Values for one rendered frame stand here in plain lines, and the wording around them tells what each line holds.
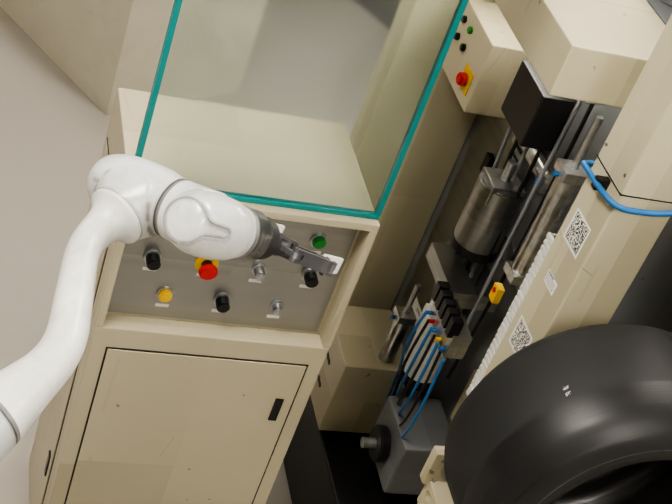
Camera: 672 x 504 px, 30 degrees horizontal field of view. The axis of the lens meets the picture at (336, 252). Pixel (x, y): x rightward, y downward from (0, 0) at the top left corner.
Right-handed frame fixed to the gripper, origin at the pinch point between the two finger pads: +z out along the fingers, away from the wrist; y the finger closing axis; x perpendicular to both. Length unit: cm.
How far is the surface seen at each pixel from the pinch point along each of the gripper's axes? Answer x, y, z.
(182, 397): -52, -38, 50
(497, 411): -11.9, 38.7, 22.6
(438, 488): -39, 24, 59
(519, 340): -2, 27, 55
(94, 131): -27, -207, 194
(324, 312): -19, -20, 61
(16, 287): -74, -152, 122
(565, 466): -13, 56, 17
